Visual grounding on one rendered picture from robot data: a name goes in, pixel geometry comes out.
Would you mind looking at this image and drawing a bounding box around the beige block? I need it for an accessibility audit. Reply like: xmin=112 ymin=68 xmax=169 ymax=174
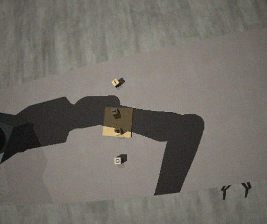
xmin=115 ymin=157 xmax=123 ymax=164
xmin=112 ymin=79 xmax=121 ymax=88
xmin=111 ymin=108 xmax=119 ymax=116
xmin=114 ymin=128 xmax=123 ymax=136

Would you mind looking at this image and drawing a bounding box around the tan mat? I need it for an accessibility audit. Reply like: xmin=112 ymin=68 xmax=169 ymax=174
xmin=102 ymin=107 xmax=133 ymax=138

